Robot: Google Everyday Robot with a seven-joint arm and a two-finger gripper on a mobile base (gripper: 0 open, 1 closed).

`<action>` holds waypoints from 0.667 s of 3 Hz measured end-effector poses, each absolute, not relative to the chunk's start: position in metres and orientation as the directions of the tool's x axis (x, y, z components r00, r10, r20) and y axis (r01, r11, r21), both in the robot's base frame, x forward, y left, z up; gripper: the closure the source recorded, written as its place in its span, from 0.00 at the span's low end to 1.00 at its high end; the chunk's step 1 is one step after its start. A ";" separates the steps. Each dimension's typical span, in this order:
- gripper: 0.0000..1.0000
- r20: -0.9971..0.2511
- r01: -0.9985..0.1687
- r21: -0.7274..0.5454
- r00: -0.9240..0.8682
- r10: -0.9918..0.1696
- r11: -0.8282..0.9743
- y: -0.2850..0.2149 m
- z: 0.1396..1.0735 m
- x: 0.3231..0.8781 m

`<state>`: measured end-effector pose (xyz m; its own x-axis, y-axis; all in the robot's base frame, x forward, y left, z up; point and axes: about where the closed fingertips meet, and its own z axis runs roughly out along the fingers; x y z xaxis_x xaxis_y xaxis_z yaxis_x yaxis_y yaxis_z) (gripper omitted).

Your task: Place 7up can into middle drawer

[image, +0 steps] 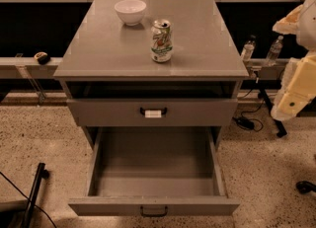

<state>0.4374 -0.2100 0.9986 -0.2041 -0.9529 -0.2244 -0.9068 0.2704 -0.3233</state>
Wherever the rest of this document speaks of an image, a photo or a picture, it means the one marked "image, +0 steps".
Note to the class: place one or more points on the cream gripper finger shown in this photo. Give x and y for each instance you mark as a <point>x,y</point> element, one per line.
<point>298,88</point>
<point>288,25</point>

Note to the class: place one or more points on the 7up soda can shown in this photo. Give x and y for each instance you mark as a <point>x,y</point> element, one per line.
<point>161,41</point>

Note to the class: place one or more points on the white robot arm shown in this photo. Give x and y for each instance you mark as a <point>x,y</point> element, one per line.
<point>306,32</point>

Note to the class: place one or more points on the grey open lower drawer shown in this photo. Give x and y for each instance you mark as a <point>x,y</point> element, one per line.
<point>154,172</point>

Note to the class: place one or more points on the grey drawer cabinet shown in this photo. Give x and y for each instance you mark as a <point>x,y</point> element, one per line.
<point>110,60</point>

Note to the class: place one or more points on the grey closed upper drawer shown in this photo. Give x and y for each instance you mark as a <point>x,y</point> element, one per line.
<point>152,112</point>

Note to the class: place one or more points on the clear plastic bottle right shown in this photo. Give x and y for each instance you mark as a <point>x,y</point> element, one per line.
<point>274,51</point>

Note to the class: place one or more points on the clear plastic bottle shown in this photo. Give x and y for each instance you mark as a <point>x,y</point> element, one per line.
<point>274,51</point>
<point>248,48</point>

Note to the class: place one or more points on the clear plastic bottle left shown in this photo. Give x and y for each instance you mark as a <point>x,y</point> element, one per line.
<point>248,48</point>

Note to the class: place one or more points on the black caster wheel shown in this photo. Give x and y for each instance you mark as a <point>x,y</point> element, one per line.
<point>305,187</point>

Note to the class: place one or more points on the white ceramic bowl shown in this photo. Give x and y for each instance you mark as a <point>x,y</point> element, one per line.
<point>131,12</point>

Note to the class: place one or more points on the black yellow tape measure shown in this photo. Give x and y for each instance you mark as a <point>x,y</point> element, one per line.
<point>42,58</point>

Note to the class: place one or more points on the black chair base left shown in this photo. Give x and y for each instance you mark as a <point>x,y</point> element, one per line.
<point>19,213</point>

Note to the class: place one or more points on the black power adapter with cable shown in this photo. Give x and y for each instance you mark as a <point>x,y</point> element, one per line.
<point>245,122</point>

